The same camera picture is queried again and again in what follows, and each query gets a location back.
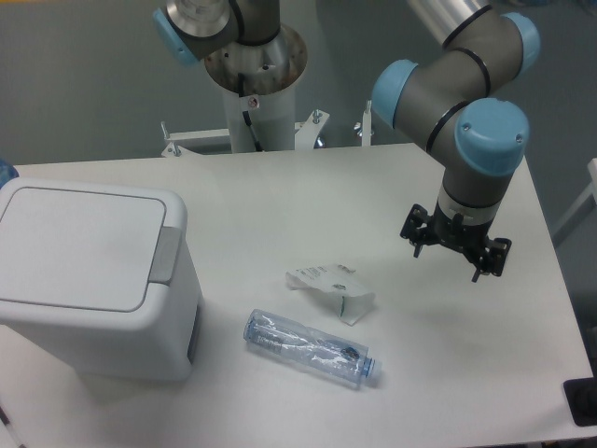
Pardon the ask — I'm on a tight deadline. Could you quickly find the crumpled white paper carton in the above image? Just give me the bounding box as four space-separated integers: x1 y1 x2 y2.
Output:
285 263 376 326

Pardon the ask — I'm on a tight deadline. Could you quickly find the black box at table edge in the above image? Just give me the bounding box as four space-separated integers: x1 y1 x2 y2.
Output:
563 377 596 427

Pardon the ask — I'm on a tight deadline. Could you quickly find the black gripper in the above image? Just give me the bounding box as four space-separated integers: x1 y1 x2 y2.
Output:
400 199 512 283

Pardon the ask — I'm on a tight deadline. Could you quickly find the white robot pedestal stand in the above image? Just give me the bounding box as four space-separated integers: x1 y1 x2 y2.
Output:
159 25 374 159

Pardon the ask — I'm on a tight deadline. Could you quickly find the crushed clear plastic bottle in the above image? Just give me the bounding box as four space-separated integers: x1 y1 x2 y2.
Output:
243 309 383 390

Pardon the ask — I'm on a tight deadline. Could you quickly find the white push-lid trash can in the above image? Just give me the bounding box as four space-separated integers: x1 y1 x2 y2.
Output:
1 177 202 381

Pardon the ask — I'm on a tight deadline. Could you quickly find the blue bottle cap at left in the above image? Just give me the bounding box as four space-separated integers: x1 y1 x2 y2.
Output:
0 159 20 188

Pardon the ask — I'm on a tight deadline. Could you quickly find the white frame at right edge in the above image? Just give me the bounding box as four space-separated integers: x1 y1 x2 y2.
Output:
551 158 596 247

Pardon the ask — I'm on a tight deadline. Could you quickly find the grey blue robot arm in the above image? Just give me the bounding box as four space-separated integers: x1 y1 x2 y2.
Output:
153 1 541 276

